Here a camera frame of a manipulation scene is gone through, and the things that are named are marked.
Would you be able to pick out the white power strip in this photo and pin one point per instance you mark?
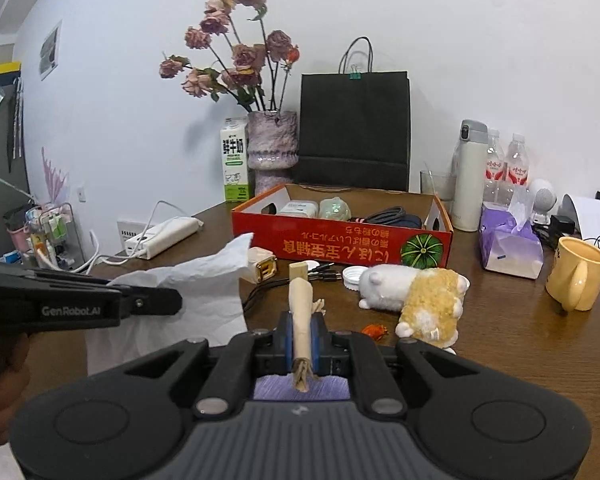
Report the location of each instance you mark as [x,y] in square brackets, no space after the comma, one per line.
[165,237]

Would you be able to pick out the white wall outlet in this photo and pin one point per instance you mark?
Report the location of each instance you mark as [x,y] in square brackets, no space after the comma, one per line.
[82,193]

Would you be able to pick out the black paper bag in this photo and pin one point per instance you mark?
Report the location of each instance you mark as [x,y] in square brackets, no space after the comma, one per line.
[355,125]

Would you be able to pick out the pink wall decoration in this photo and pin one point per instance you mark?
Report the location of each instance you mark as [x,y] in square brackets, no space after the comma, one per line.
[54,175]

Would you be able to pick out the red cardboard box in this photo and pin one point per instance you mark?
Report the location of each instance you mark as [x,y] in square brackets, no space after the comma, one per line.
[330,245]

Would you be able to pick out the dark door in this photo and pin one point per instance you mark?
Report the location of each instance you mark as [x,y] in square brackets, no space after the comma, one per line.
[0,170]

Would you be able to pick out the white plush toy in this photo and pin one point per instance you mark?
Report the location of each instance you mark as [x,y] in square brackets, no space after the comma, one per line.
[385,287]

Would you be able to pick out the yellow white charger plug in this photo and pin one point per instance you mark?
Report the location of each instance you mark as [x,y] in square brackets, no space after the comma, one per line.
[262,266]

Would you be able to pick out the pale green wrapped packet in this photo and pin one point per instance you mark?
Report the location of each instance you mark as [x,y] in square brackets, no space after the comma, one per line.
[336,209]

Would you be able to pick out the white green milk carton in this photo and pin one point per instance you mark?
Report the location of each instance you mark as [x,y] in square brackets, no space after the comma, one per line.
[234,160]

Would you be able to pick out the purple textured vase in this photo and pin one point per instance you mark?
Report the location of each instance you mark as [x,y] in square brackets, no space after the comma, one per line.
[272,150]

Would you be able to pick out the white thermos bottle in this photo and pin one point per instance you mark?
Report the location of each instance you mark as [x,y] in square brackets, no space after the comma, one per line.
[470,180]

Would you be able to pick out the white round lid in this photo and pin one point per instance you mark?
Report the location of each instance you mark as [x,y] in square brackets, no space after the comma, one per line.
[355,278]

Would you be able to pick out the dried pink flower bouquet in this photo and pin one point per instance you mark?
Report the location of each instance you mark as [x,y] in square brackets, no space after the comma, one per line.
[245,57]

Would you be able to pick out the clear glass cup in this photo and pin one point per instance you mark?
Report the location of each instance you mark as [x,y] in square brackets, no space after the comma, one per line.
[439,185]

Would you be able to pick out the black power adapter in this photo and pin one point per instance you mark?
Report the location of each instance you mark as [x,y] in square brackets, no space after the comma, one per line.
[562,225]

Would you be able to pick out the wall picture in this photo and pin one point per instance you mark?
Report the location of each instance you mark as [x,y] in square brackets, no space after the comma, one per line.
[50,50]

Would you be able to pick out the purple knitted cloth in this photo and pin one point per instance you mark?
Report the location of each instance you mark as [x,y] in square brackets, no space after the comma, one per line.
[326,389]

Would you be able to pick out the person's left hand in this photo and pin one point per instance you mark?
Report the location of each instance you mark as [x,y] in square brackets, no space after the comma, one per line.
[5,400]

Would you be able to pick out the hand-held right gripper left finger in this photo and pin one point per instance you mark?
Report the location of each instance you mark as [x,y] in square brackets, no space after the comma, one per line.
[291,335]

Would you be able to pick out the small white box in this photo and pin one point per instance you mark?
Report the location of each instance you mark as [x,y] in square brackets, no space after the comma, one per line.
[299,209]

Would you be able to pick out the wooden desktop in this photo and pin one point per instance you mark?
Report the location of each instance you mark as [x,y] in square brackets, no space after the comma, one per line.
[505,320]

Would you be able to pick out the yellow mug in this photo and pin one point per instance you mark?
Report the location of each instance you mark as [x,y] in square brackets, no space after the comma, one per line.
[575,275]

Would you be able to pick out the clear red label water bottle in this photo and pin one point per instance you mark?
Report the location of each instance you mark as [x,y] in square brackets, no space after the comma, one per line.
[495,165]
[516,170]

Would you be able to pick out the purple tissue pack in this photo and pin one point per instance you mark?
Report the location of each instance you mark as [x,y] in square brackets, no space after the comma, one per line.
[510,250]

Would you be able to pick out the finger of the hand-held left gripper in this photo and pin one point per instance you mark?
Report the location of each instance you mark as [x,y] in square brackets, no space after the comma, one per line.
[150,301]

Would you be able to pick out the yellow plush toy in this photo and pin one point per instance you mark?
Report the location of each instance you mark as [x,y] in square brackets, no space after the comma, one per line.
[430,305]

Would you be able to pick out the orange red candy wrapper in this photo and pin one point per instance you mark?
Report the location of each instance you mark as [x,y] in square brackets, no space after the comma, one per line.
[375,331]

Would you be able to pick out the white tissue paper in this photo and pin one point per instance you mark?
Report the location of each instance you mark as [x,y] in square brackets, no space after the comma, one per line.
[205,300]

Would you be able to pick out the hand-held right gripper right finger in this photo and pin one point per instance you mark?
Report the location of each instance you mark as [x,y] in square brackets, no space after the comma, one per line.
[314,340]

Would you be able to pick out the white curved paper sheet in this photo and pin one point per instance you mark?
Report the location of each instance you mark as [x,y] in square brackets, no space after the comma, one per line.
[595,217]

